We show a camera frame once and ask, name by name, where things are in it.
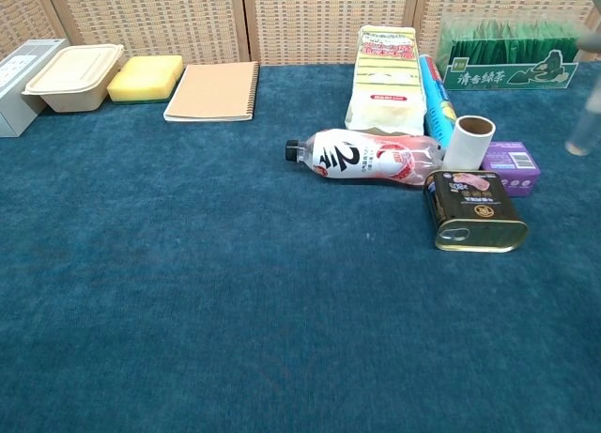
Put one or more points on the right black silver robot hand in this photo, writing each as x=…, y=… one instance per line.
x=592, y=41

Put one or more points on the clear bottle white cap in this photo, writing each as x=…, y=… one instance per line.
x=584, y=128

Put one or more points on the clear box green tea bags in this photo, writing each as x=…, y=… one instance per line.
x=507, y=57

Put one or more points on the small purple box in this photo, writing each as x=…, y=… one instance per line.
x=512, y=167

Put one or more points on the white paper roll cardboard core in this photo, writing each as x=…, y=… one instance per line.
x=467, y=144

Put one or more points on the blue cling film roll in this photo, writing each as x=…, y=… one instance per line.
x=436, y=99

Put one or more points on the black gold luncheon meat can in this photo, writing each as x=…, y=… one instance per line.
x=474, y=212

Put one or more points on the yellow green sponge multipack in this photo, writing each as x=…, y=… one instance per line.
x=385, y=90

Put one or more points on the plastic drink bottle red label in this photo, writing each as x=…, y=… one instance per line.
x=357, y=158

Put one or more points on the brown spiral notebook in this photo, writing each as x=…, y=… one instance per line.
x=213, y=90

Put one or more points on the yellow sponge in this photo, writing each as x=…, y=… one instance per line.
x=157, y=64
x=138, y=88

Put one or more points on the woven bamboo folding screen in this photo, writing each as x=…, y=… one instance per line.
x=155, y=20

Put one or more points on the blue carpet table cover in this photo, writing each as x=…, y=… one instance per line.
x=211, y=287

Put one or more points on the beige takeaway food container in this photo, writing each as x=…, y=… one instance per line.
x=72, y=78

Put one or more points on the white grey power strip box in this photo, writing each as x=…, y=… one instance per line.
x=19, y=85

